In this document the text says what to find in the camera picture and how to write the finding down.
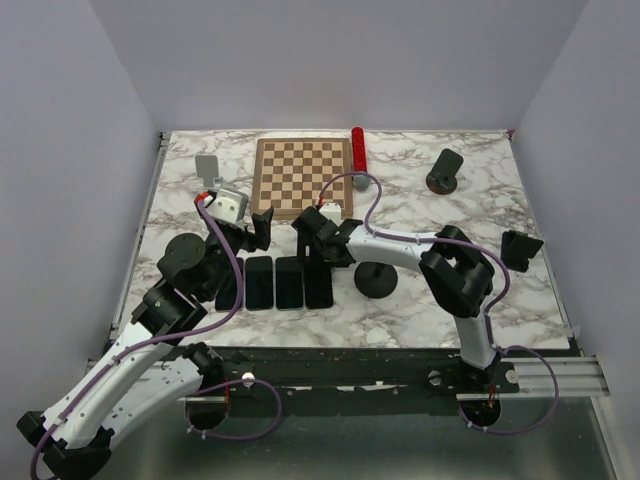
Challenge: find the black front mounting rail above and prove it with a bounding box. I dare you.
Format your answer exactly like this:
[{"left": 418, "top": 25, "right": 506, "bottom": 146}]
[{"left": 192, "top": 347, "right": 519, "bottom": 417}]

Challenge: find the brown round phone stand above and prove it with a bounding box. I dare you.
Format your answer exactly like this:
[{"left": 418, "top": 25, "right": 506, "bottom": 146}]
[{"left": 425, "top": 148, "right": 464, "bottom": 195}]

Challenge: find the teal-backed phone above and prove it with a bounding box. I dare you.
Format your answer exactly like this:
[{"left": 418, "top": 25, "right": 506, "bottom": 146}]
[{"left": 275, "top": 257, "right": 304, "bottom": 310}]

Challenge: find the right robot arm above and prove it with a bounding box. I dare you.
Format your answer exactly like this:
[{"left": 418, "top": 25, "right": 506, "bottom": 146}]
[{"left": 292, "top": 207, "right": 499, "bottom": 392}]

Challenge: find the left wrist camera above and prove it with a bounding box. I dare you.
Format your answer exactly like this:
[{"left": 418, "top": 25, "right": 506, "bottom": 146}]
[{"left": 194, "top": 187, "right": 248, "bottom": 225}]

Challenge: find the red handled microphone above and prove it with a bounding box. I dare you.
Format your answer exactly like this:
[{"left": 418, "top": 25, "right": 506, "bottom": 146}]
[{"left": 351, "top": 127, "right": 371, "bottom": 192}]

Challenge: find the grey metal phone stand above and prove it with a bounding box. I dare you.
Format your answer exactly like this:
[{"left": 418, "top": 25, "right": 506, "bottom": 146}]
[{"left": 195, "top": 155, "right": 225, "bottom": 192}]

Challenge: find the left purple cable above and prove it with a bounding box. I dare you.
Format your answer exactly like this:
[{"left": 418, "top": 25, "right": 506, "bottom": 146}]
[{"left": 27, "top": 197, "right": 284, "bottom": 480}]

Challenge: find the black round phone stand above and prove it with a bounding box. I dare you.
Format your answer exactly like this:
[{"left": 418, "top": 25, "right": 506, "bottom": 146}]
[{"left": 354, "top": 262, "right": 398, "bottom": 299}]

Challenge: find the black folding phone stand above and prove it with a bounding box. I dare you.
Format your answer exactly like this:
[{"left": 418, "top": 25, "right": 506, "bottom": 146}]
[{"left": 500, "top": 230, "right": 544, "bottom": 273}]

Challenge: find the purple-cased black phone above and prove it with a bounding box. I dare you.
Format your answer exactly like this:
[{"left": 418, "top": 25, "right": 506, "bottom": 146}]
[{"left": 214, "top": 257, "right": 244, "bottom": 312}]

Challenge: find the wooden chessboard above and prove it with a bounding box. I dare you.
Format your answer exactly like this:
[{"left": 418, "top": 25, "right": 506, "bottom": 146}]
[{"left": 251, "top": 138, "right": 353, "bottom": 220}]

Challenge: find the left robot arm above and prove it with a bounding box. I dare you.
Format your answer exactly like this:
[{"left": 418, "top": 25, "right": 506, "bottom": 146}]
[{"left": 17, "top": 202, "right": 274, "bottom": 479}]

